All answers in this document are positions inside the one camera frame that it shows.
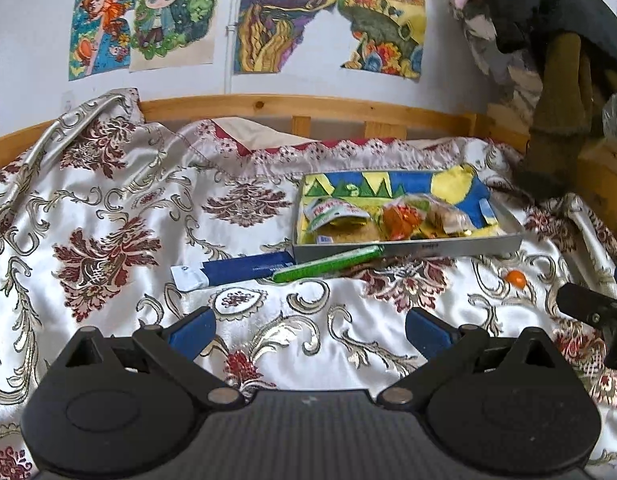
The gold foil snack packet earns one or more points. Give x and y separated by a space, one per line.
428 231

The small orange ball candy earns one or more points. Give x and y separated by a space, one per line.
516 278

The orange red snack packet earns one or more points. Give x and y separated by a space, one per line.
400 218

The green stick packet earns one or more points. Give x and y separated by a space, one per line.
328 265

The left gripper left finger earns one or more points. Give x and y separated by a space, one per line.
172 351

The brown hanging trousers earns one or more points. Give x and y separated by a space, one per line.
561 122

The floral satin bed cover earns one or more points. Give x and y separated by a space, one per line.
94 215

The blue white long packet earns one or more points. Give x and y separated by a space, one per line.
229 271

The grey tray with drawing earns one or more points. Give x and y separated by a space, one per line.
496 232

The peanut brittle clear packet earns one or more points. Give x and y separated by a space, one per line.
447 217

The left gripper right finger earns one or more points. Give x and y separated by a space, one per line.
449 351

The dark hanging clothes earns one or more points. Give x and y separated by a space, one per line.
534 24

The white red snack pouch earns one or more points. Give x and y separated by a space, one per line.
324 211

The blond child wall drawing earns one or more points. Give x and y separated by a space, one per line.
172 33

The orange girl wall drawing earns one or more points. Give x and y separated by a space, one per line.
100 37

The cream pillow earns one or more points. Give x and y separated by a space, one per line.
254 136

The clear plastic bag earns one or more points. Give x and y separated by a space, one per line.
616 120

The wooden bed rail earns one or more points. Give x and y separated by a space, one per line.
595 177

